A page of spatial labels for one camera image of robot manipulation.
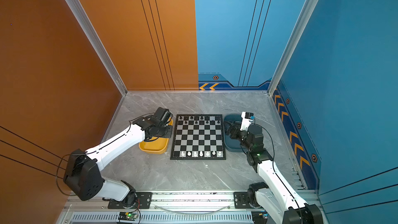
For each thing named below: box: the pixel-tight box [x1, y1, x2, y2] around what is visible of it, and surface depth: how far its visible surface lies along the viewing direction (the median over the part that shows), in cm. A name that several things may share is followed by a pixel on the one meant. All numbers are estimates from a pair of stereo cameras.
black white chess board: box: [169, 114, 226, 161], surface depth 94 cm
